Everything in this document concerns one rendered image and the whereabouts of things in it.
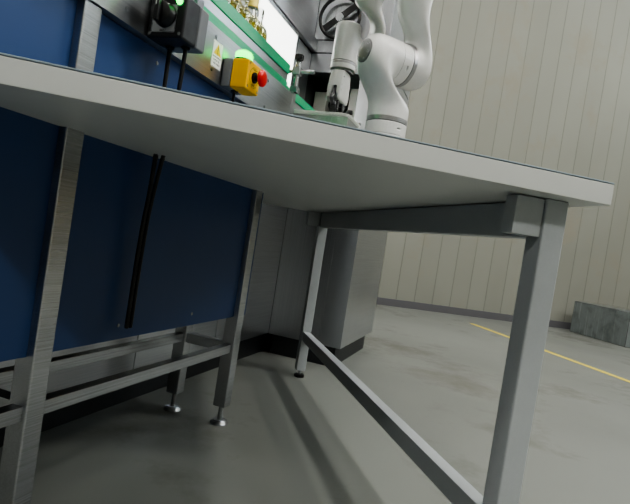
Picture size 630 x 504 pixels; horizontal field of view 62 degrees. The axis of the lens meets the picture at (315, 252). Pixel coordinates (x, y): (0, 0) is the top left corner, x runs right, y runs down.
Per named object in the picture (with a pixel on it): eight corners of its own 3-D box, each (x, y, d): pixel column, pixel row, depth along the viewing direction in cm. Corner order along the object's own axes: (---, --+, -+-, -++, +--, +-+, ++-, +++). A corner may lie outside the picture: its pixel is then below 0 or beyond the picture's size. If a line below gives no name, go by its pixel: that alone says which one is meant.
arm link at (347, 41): (348, 70, 182) (326, 62, 177) (353, 32, 182) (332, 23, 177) (362, 65, 175) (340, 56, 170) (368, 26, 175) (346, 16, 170)
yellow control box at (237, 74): (232, 96, 133) (237, 67, 133) (259, 98, 130) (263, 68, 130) (219, 87, 126) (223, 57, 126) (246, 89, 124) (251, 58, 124)
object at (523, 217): (302, 375, 230) (327, 214, 228) (497, 647, 83) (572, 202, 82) (282, 373, 228) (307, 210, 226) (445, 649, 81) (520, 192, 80)
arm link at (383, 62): (415, 127, 151) (429, 45, 151) (365, 110, 141) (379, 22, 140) (388, 131, 161) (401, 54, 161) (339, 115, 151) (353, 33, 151)
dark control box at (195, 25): (169, 55, 107) (175, 13, 107) (203, 56, 104) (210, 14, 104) (144, 38, 99) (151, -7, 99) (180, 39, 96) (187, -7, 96)
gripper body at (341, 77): (336, 74, 182) (331, 106, 182) (327, 63, 173) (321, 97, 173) (357, 75, 180) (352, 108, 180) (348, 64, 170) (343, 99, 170)
